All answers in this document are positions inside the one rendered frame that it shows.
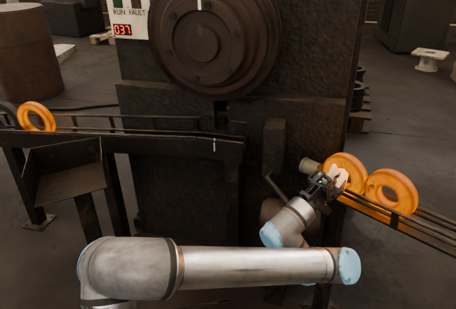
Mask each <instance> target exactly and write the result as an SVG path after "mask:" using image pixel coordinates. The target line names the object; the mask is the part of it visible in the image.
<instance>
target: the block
mask: <svg viewBox="0 0 456 309"><path fill-rule="evenodd" d="M287 125H288V121H287V119H286V118H282V117H268V118H267V121H266V123H265V126H264V128H263V165H262V176H263V178H264V176H265V174H267V173H268V172H269V171H270V170H272V171H273V175H272V176H270V178H271V179H272V180H277V181H279V180H281V178H282V175H283V172H284V163H285V153H286V135H287Z"/></svg>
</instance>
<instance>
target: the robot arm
mask: <svg viewBox="0 0 456 309"><path fill-rule="evenodd" d="M315 173H316V175H315V176H314V177H313V178H311V176H312V175H314V174H315ZM348 175H349V173H348V172H347V171H346V170H345V169H344V168H337V166H336V164H332V165H331V167H330V171H329V173H328V174H327V175H326V173H325V172H324V171H323V170H321V171H320V172H319V168H318V169H317V170H316V171H315V172H314V173H312V174H311V175H310V176H309V177H308V178H307V179H308V183H309V187H308V188H307V189H306V190H305V191H303V190H302V191H301V192H300V193H299V194H300V196H299V197H297V196H295V197H294V198H292V199H291V200H290V201H289V202H288V203H287V204H286V205H285V206H284V207H283V208H282V209H281V210H280V211H279V212H278V213H277V214H275V215H274V216H273V217H272V218H271V219H270V220H269V221H268V222H267V223H266V224H265V225H264V226H263V227H262V228H261V230H260V233H259V234H260V237H261V240H262V242H263V244H264V245H265V246H266V247H203V246H177V245H176V244H175V243H174V241H173V240H172V239H171V238H151V237H115V236H105V237H102V238H99V239H97V240H95V241H94V242H91V243H90V244H89V245H88V246H87V247H86V248H85V249H84V250H83V251H82V253H81V255H80V257H79V260H78V263H77V275H78V277H79V280H80V281H81V308H82V309H136V300H143V301H152V300H163V299H169V298H170V297H171V296H172V294H173V293H174V292H175V291H181V290H194V289H220V288H233V287H258V286H272V285H297V284H302V285H305V286H310V285H314V284H316V283H320V284H327V283H343V284H345V285H352V284H354V283H356V282H357V281H358V279H359V277H360V273H361V263H360V258H359V257H358V254H357V253H356V252H355V251H354V250H353V249H351V248H347V247H343V248H339V247H310V246H309V245H308V244H307V243H306V241H305V239H304V238H303V237H302V235H301V232H302V231H303V230H304V229H305V228H306V227H307V226H308V225H309V224H310V223H311V222H312V221H313V220H314V219H315V218H316V213H317V211H318V212H319V213H320V214H323V215H327V216H328V215H329V214H330V212H331V211H332V210H331V209H330V208H329V206H327V203H328V202H331V201H332V200H334V199H337V198H338V197H339V196H340V195H341V194H342V193H343V192H344V190H345V186H346V184H347V179H348ZM337 178H338V179H337ZM324 202H325V204H324Z"/></svg>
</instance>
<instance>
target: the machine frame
mask: <svg viewBox="0 0 456 309"><path fill-rule="evenodd" d="M275 2H276V4H277V7H278V10H279V13H280V18H281V23H282V40H281V45H280V51H279V53H278V57H277V58H276V60H275V62H274V64H273V66H272V68H271V70H270V72H269V74H268V75H267V77H266V78H265V79H264V80H263V81H262V83H261V84H260V85H259V86H257V87H256V88H255V89H254V90H253V91H251V92H249V93H248V94H246V95H244V96H241V97H239V98H236V99H233V100H230V101H228V106H230V105H234V104H238V103H241V102H244V101H248V100H252V99H256V98H260V97H262V100H259V101H255V102H252V103H248V104H245V105H241V106H238V107H234V108H231V109H230V110H231V112H230V115H229V116H228V128H225V127H218V122H217V120H216V119H217V111H218V110H219V108H220V107H221V105H222V104H223V103H224V101H208V100H204V99H201V98H198V97H195V96H192V95H190V94H188V93H186V92H185V91H183V90H181V89H180V88H179V87H178V86H176V85H175V84H174V83H173V82H172V81H170V79H169V78H168V77H167V76H166V75H165V74H164V72H163V71H162V70H161V68H160V67H159V65H158V63H157V61H156V59H155V57H154V55H153V53H152V50H151V46H150V43H149V40H148V39H124V38H115V45H116V49H117V56H118V61H119V68H120V72H121V80H120V81H119V82H117V83H116V84H115V88H116V92H117V99H118V103H119V110H120V113H121V115H181V116H201V117H202V118H201V119H197V122H198V126H199V131H204V132H215V133H221V134H232V135H238V123H235V122H231V120H243V121H248V124H243V136H245V137H246V135H247V134H248V133H249V148H248V151H247V152H246V155H245V156H244V155H243V156H242V247H266V246H265V245H264V244H263V242H262V240H261V237H260V234H259V233H260V230H261V228H262V227H263V226H261V225H260V216H261V207H262V204H263V201H264V200H266V199H267V198H273V199H275V198H277V199H278V200H279V199H281V198H280V197H279V196H278V195H277V194H276V192H275V191H274V190H273V188H272V187H271V186H270V185H269V184H268V182H266V180H265V179H264V178H263V176H262V165H263V128H264V126H265V123H266V121H267V118H268V117H282V118H286V119H287V121H288V125H287V135H286V153H285V163H284V172H283V175H282V178H281V180H279V181H277V180H272V181H273V182H274V183H275V184H276V185H277V186H278V187H279V188H280V190H281V191H282V192H283V193H284V195H285V196H286V197H287V198H288V199H289V200H291V199H292V198H294V197H295V196H297V197H299V196H300V194H299V193H300V192H301V191H302V190H303V191H305V190H306V189H307V188H308V187H309V183H308V179H307V178H308V177H309V176H310V175H309V174H306V173H302V172H301V171H300V170H299V164H300V162H301V160H302V159H303V158H306V157H307V158H310V159H311V160H313V161H315V162H318V163H321V164H322V163H323V162H325V161H326V160H327V159H328V158H329V157H331V156H332V155H334V154H336V153H341V152H343V150H344V146H345V138H346V133H347V125H348V121H349V113H350V109H351V104H352V96H353V92H354V84H355V80H356V72H357V68H358V60H359V55H360V48H361V43H362V36H363V31H364V23H365V19H366V11H367V7H368V0H275ZM204 116H206V117H211V119H210V120H205V119H203V117H204ZM153 120H154V123H155V129H156V130H188V131H194V130H195V128H194V125H193V119H178V118H153ZM128 157H129V161H130V168H131V171H132V178H133V182H134V189H135V193H136V200H137V204H138V210H137V214H136V216H135V217H134V219H133V220H134V227H135V228H139V229H142V232H144V233H148V234H155V235H158V236H165V237H168V238H174V239H178V240H184V241H188V242H194V243H198V244H204V245H208V246H211V247H226V246H227V228H226V205H225V161H220V160H211V159H205V158H192V157H178V156H154V155H141V154H128Z"/></svg>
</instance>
